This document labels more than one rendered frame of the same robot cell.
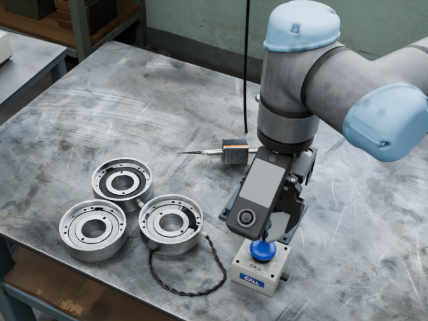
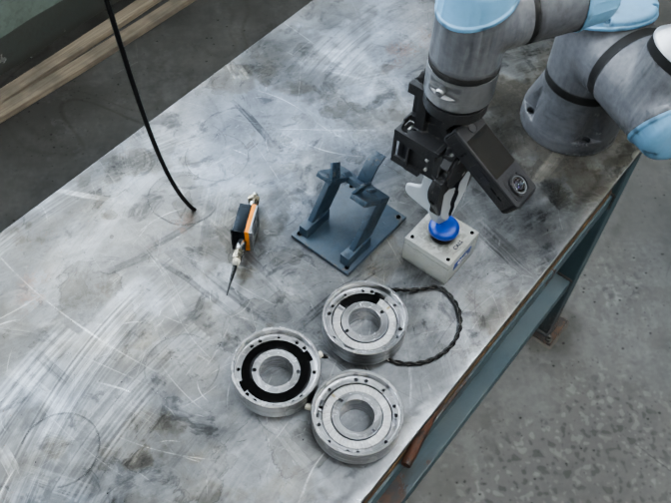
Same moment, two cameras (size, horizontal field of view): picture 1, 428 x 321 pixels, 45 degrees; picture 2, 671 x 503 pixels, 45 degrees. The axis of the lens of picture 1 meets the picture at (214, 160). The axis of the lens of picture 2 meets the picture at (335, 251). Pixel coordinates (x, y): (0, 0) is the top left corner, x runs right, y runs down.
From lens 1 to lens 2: 78 cm
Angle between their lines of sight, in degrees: 50
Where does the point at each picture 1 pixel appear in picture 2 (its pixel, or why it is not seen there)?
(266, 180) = (490, 146)
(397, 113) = not seen: outside the picture
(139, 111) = (90, 338)
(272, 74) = (493, 46)
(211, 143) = (204, 255)
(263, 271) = (464, 239)
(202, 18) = not seen: outside the picture
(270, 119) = (485, 91)
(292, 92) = (519, 42)
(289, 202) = not seen: hidden behind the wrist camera
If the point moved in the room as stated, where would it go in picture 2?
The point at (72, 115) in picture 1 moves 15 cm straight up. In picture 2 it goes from (57, 446) to (20, 387)
